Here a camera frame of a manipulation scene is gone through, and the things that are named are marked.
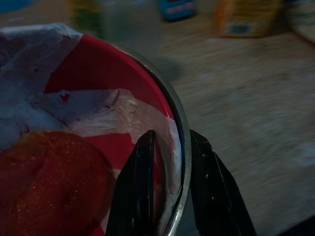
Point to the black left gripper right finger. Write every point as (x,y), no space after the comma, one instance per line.
(216,201)

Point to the blue digital timer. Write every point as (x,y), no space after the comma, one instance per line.
(177,9)

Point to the orange juice carton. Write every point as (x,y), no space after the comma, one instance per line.
(246,17)

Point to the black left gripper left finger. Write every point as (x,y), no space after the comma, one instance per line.
(133,196)

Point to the orange-red round fruit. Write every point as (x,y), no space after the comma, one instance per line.
(49,186)

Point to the light wooden table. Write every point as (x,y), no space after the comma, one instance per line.
(246,110)

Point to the white paper towel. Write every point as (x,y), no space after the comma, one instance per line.
(29,73)

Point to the red plastic bowl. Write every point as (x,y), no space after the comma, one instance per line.
(103,64)

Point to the yellow green paper cup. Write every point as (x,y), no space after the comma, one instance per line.
(86,14)

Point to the shiny steel bowl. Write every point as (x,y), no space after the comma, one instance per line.
(185,152)

